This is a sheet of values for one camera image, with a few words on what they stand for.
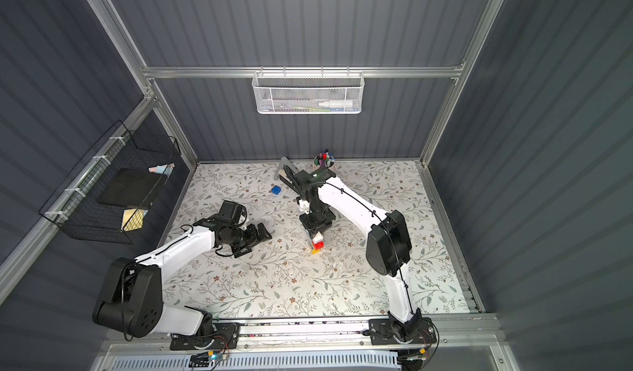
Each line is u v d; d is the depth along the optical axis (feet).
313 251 2.97
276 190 3.55
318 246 2.66
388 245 1.61
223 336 2.37
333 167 3.45
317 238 2.59
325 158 3.43
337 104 3.07
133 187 2.48
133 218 2.00
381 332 2.39
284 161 3.91
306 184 2.02
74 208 2.04
